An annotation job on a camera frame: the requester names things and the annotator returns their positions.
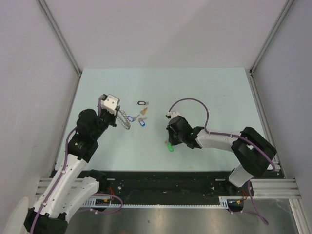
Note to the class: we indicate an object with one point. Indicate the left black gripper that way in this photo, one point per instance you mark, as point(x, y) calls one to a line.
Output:
point(113, 116)

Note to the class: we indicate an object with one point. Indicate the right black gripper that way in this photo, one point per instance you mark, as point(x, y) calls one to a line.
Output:
point(171, 140)

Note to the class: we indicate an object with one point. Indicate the green key tag with key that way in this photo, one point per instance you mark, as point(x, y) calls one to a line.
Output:
point(169, 146)

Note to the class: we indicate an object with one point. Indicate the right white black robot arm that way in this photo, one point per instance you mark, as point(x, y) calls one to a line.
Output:
point(254, 153)

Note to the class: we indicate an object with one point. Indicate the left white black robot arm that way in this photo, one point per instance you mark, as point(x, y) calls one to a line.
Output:
point(58, 204)

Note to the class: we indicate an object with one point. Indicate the blue key tag right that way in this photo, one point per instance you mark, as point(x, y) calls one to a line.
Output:
point(141, 121)

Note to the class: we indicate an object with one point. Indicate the blue key tag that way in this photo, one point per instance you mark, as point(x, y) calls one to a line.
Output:
point(141, 121)
point(133, 119)

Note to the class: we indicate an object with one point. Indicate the brass key with tan tag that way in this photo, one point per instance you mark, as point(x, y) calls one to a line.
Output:
point(143, 111)

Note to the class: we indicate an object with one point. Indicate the blue key tag left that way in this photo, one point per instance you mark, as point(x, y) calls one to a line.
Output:
point(133, 119)

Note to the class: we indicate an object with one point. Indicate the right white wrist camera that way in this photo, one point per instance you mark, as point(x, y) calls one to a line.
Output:
point(171, 115)

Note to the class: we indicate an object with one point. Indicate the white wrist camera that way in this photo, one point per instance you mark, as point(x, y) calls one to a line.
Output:
point(109, 103)
point(171, 115)

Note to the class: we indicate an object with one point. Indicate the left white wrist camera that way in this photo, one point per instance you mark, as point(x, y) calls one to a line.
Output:
point(109, 103)

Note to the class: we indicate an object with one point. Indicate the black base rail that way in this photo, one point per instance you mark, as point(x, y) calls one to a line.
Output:
point(211, 183)

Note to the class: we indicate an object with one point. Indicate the aluminium side rail right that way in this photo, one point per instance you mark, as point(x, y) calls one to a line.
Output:
point(294, 196)

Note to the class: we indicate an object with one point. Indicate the left aluminium frame post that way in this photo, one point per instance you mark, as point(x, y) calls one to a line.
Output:
point(59, 35)

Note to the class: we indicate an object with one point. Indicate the aluminium frame post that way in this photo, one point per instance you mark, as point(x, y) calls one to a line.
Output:
point(276, 26)
point(59, 35)

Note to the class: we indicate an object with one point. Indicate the right aluminium frame post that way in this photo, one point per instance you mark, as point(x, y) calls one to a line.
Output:
point(276, 26)

